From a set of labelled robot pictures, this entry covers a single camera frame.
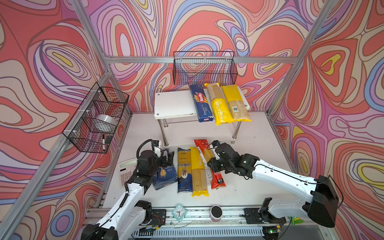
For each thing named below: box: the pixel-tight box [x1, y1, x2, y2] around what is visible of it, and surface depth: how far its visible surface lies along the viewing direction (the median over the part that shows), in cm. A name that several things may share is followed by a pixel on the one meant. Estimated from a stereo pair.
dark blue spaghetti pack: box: [189, 84, 214, 123], surface depth 73 cm
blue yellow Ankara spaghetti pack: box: [177, 147, 193, 193], surface depth 88 cm
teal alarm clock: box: [171, 203, 188, 222], surface depth 75 cm
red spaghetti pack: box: [194, 138, 226, 190], surface depth 78 cm
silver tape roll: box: [94, 114, 118, 126], surface depth 75 cm
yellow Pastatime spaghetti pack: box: [190, 147, 209, 197], surface depth 85 cm
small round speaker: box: [209, 205, 223, 222], surface depth 72 cm
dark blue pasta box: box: [152, 163, 179, 190], surface depth 82 cm
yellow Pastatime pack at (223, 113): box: [204, 82, 235, 126], surface depth 73 cm
